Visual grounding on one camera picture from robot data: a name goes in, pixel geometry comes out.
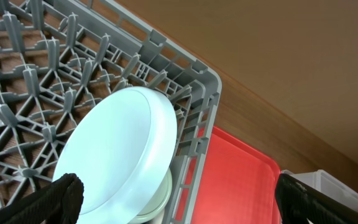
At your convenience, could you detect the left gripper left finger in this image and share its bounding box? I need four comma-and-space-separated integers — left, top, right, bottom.
0, 173, 84, 224

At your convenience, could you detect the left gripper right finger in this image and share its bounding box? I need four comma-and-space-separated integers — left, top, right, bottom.
275, 174, 358, 224

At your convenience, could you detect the small light blue bowl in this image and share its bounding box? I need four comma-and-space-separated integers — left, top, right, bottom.
53, 86, 177, 223

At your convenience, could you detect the green bowl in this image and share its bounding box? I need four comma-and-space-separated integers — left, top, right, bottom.
129, 169, 172, 224

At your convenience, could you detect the grey dishwasher rack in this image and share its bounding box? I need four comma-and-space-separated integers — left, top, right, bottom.
0, 0, 222, 223

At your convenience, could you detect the clear plastic bin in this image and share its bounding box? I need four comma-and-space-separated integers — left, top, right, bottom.
282, 169, 358, 212

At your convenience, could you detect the red plastic tray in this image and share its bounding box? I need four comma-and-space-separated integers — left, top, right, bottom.
174, 125, 282, 224

